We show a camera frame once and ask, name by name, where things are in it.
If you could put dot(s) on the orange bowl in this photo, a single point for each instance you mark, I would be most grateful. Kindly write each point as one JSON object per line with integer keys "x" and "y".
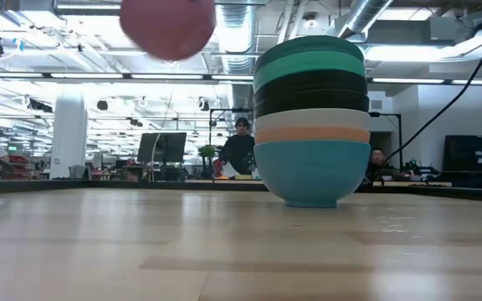
{"x": 312, "y": 135}

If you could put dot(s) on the blue bowl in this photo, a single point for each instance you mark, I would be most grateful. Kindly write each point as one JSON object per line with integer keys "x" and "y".
{"x": 312, "y": 175}

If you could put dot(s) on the black bowl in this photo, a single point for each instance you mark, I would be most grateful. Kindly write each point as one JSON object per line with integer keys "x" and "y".
{"x": 312, "y": 102}
{"x": 312, "y": 81}

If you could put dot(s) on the turquoise bowl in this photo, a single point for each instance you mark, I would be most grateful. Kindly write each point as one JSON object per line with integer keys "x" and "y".
{"x": 308, "y": 62}

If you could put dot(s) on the dark green bowl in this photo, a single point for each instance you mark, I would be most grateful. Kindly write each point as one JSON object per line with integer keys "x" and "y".
{"x": 308, "y": 44}

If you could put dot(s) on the pink bowl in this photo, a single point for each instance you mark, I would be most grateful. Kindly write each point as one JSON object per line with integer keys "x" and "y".
{"x": 167, "y": 29}

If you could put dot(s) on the standing person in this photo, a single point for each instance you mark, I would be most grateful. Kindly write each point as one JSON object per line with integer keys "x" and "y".
{"x": 239, "y": 150}

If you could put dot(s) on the green potted plant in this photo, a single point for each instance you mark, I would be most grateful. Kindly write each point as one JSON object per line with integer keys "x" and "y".
{"x": 206, "y": 152}

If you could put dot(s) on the dark background monitor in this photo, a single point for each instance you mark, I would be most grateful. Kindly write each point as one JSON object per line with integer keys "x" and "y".
{"x": 161, "y": 146}

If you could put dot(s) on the seated person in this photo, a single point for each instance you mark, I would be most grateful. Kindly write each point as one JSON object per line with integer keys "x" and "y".
{"x": 377, "y": 159}

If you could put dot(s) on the white pillar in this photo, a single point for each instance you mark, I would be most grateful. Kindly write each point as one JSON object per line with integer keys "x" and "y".
{"x": 68, "y": 134}

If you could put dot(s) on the red bin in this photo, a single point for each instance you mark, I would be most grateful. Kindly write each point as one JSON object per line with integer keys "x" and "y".
{"x": 19, "y": 165}

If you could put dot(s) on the black cabinet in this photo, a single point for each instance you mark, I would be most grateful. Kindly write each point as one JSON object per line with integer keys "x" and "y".
{"x": 473, "y": 161}

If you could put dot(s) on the black aluminium table frame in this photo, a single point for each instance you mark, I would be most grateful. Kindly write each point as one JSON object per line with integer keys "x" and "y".
{"x": 140, "y": 185}

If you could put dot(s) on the silver spiral air duct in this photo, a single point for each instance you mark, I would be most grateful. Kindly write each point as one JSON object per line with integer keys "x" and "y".
{"x": 364, "y": 14}
{"x": 237, "y": 42}

